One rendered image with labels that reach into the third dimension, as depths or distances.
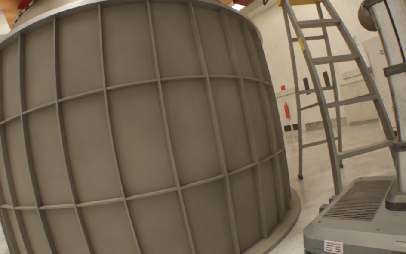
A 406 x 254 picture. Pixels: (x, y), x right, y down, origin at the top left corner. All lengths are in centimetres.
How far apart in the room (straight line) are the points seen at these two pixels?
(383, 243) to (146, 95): 84
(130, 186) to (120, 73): 40
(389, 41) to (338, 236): 54
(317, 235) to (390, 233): 19
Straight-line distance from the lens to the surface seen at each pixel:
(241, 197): 102
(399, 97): 72
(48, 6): 124
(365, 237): 63
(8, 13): 210
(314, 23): 179
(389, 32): 75
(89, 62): 91
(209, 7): 115
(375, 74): 388
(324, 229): 67
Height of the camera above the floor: 56
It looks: 1 degrees up
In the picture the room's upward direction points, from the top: 11 degrees counter-clockwise
